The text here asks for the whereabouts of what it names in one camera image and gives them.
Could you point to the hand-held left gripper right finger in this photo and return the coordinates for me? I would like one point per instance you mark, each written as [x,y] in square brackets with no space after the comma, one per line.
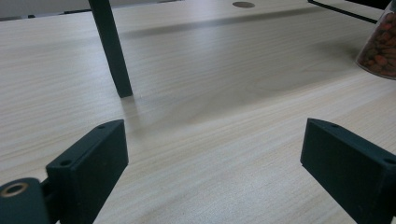
[351,169]

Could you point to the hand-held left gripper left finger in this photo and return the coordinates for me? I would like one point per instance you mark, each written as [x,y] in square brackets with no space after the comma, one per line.
[88,169]

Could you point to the clear container of brown nuts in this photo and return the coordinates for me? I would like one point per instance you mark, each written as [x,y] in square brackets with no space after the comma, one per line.
[381,46]

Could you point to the black metal stand post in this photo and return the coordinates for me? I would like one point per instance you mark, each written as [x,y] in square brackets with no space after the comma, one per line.
[112,49]

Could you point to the black metal frame bar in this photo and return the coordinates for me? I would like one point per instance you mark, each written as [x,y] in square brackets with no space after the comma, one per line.
[342,11]

